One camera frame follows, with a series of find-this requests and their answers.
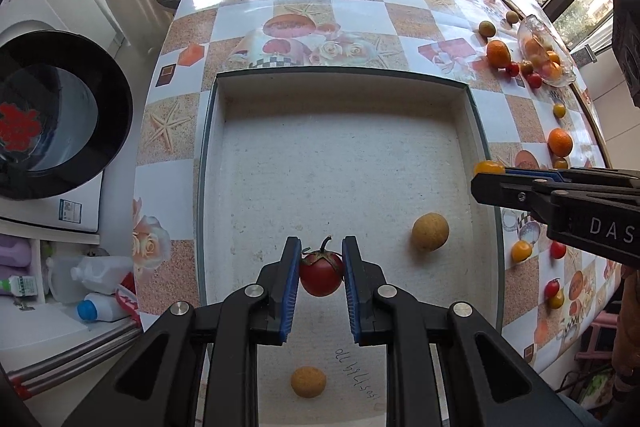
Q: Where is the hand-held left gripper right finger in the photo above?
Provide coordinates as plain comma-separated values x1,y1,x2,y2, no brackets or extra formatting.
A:
342,235,586,427

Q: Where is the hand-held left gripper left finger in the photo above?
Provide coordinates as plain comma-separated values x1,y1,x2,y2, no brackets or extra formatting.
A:
65,236,303,427

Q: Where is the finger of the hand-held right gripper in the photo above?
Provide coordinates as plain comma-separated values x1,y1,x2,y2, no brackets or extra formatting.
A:
471,172,557,209
504,165,640,192

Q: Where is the red tomato with stem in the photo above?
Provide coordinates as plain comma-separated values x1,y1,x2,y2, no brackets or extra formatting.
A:
299,236,346,298

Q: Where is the white shallow tray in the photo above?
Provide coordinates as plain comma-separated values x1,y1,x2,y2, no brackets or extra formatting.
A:
197,68,505,427

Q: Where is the person's right forearm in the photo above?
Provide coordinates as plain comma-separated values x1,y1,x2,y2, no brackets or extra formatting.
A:
616,266,640,400

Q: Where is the small tan round fruit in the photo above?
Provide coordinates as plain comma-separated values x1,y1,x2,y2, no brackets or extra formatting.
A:
291,366,327,399

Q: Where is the large tan round fruit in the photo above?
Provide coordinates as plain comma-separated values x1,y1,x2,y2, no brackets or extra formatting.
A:
411,213,450,252

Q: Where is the pink stool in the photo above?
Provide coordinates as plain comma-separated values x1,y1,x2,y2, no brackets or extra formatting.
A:
575,313,623,370

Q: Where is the clear glass dish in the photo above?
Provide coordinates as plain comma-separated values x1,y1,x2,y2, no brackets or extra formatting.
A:
516,14,578,88

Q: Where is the white bottle blue cap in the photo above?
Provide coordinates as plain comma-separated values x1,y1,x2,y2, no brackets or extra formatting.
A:
76,293,135,323

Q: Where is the white plastic jug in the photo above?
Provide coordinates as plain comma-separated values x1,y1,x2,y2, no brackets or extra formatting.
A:
50,255,136,303

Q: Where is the checkered patterned tablecloth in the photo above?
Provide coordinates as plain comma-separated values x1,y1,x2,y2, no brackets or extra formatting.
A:
131,0,612,370

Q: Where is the white bottle green label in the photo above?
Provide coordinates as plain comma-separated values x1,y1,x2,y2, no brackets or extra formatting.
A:
0,275,40,298

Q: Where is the purple detergent bottle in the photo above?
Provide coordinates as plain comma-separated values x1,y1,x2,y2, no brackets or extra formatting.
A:
0,233,35,280

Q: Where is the white washing machine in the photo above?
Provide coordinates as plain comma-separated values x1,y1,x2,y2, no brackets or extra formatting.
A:
0,19,134,235

